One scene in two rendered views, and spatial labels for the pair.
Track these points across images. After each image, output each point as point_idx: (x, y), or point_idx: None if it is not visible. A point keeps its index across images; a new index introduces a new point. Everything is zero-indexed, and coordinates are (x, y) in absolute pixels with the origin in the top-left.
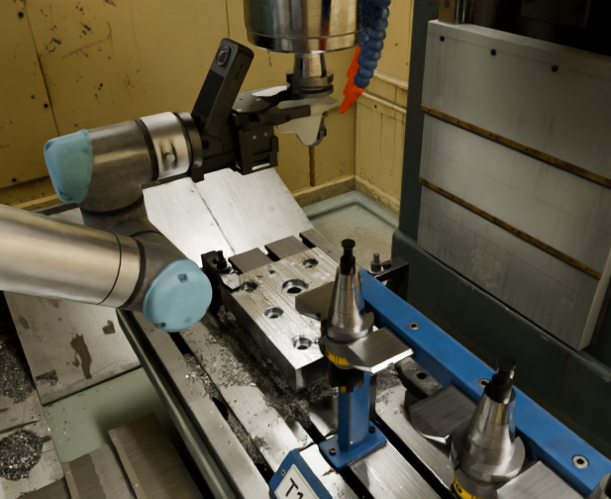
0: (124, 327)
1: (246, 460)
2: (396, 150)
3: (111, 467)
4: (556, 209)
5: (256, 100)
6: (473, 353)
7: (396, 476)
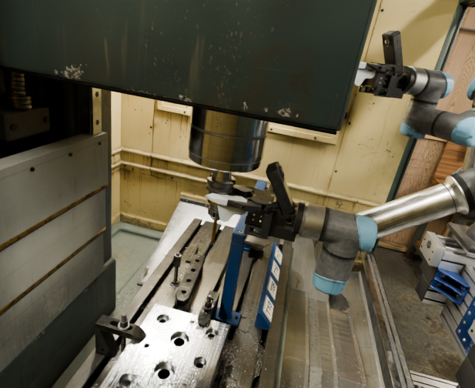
0: None
1: (268, 346)
2: None
3: None
4: (84, 222)
5: (255, 195)
6: (56, 362)
7: None
